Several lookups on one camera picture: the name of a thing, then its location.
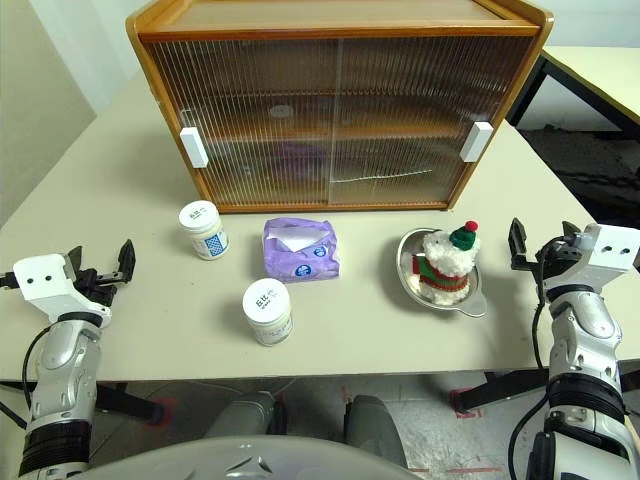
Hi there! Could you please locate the grey rounded shape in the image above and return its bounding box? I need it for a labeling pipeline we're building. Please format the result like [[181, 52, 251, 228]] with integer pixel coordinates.
[[204, 392, 281, 441]]

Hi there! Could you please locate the white door handle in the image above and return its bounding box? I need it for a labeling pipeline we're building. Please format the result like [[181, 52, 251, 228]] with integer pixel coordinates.
[[459, 121, 494, 164], [179, 127, 210, 170]]

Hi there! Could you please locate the white jar blue checked label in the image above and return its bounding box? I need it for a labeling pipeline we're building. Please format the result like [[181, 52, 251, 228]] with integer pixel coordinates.
[[178, 199, 225, 261]]

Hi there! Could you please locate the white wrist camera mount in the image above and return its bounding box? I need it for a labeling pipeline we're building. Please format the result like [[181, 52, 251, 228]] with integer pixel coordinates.
[[12, 253, 112, 329], [542, 223, 637, 301]]

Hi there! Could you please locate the ribbed glass sliding door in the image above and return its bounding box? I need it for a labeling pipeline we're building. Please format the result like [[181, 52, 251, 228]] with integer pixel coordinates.
[[142, 39, 344, 209], [332, 35, 536, 206]]

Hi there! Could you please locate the purple tissue pack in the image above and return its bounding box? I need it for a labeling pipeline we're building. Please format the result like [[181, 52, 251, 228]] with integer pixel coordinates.
[[262, 217, 342, 286]]

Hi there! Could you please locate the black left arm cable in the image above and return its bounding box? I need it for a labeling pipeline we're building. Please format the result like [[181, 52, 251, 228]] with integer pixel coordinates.
[[0, 272, 51, 431]]

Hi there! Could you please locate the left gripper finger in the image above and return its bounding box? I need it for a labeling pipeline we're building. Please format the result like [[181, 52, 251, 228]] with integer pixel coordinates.
[[67, 245, 85, 281], [115, 238, 137, 285]]

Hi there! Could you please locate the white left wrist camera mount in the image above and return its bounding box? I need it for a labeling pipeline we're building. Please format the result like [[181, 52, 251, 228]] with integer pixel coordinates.
[[12, 253, 112, 329]]

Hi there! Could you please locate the black table leg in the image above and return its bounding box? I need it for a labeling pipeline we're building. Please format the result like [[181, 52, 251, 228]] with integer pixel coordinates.
[[457, 372, 551, 414], [0, 382, 166, 426]]

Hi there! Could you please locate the silver robot torso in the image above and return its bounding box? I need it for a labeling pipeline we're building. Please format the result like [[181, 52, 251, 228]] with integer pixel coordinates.
[[97, 434, 436, 480]]

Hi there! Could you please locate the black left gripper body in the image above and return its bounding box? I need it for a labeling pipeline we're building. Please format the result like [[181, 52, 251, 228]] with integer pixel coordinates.
[[74, 268, 124, 307]]

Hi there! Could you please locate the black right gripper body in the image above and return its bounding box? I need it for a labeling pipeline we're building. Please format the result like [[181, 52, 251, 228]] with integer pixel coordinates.
[[524, 237, 584, 291]]

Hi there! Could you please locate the steel bowl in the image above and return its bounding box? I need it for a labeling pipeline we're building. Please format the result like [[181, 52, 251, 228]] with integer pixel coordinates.
[[397, 227, 489, 319]]

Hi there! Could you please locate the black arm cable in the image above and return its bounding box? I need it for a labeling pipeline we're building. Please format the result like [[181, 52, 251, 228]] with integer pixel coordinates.
[[0, 272, 51, 431], [507, 259, 551, 480]]

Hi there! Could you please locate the beige side table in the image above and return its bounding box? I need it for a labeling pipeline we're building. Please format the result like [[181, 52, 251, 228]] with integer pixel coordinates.
[[507, 45, 640, 134]]

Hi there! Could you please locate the white snowman plush toy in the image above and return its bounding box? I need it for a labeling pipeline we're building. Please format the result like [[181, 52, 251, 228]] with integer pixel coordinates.
[[410, 220, 482, 306]]

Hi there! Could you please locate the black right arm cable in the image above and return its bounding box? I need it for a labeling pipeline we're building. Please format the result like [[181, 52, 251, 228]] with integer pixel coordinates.
[[507, 259, 551, 480]]

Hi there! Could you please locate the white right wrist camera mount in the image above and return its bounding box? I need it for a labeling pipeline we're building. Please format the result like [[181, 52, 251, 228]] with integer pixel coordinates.
[[542, 223, 637, 301]]

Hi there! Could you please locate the wooden cabinet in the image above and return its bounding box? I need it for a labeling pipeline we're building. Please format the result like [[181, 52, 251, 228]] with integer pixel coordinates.
[[124, 0, 555, 215]]

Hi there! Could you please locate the white jar plain label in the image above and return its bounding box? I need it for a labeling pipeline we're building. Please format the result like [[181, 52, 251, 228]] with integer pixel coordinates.
[[242, 279, 295, 348]]

